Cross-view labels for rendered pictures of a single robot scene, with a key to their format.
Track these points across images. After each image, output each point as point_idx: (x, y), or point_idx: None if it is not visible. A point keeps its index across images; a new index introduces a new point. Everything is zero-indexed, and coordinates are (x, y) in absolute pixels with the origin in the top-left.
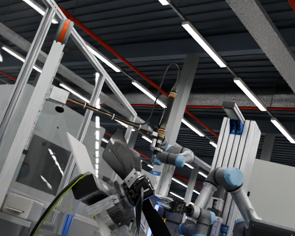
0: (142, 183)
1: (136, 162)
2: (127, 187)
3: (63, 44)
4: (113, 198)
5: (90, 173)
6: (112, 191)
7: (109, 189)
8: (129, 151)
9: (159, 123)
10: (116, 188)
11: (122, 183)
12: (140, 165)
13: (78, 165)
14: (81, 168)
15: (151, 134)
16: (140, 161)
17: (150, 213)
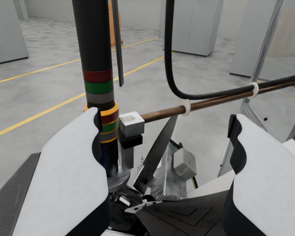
0: None
1: (163, 214)
2: (145, 195)
3: None
4: (142, 158)
5: (180, 149)
6: (157, 182)
7: (158, 172)
8: (158, 136)
9: (120, 79)
10: (161, 197)
11: (157, 200)
12: (146, 217)
13: (227, 172)
14: (224, 180)
15: (143, 127)
16: (154, 231)
17: None
